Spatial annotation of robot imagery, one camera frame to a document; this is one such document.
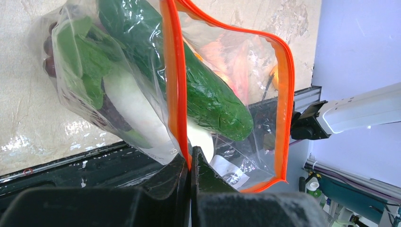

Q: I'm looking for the clear orange zip bag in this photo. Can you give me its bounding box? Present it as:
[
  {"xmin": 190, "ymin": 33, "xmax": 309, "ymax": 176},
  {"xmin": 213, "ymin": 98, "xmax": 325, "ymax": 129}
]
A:
[{"xmin": 27, "ymin": 0, "xmax": 295, "ymax": 192}]

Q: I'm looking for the red grape bunch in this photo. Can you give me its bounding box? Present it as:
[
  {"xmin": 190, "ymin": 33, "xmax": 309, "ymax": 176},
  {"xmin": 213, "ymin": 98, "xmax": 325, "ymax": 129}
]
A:
[{"xmin": 43, "ymin": 17, "xmax": 133, "ymax": 132}]

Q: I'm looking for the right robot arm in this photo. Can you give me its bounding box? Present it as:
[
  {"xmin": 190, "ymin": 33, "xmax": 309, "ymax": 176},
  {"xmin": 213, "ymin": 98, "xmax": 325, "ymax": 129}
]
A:
[{"xmin": 290, "ymin": 83, "xmax": 401, "ymax": 140}]

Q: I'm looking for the white radish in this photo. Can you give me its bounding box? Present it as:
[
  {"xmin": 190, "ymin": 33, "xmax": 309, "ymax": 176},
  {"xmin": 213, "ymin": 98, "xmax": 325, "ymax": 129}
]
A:
[{"xmin": 52, "ymin": 16, "xmax": 214, "ymax": 164}]

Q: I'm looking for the green cucumber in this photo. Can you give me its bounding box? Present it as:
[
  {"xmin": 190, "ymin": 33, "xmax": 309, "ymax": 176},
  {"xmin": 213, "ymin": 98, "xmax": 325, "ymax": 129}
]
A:
[{"xmin": 98, "ymin": 0, "xmax": 254, "ymax": 141}]

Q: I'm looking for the pink peach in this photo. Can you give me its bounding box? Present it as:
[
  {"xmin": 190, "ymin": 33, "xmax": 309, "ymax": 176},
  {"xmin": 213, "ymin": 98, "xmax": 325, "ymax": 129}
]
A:
[{"xmin": 199, "ymin": 35, "xmax": 265, "ymax": 105}]

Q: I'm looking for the yellow tape measure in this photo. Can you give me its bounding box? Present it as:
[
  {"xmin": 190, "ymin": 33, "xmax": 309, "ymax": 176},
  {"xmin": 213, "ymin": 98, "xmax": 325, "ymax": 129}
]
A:
[{"xmin": 270, "ymin": 65, "xmax": 279, "ymax": 90}]

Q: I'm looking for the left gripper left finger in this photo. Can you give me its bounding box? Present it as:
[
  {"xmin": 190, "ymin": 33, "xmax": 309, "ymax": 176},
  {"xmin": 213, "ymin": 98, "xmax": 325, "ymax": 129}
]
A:
[{"xmin": 0, "ymin": 156, "xmax": 189, "ymax": 227}]

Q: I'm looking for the small green white bottle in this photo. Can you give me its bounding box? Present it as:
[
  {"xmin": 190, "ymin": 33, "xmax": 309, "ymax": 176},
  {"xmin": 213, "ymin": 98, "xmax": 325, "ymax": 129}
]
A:
[{"xmin": 306, "ymin": 177, "xmax": 322, "ymax": 198}]

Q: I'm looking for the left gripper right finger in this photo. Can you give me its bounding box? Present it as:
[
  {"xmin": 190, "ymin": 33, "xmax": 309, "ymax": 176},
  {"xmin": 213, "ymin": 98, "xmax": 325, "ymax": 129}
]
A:
[{"xmin": 191, "ymin": 146, "xmax": 327, "ymax": 227}]

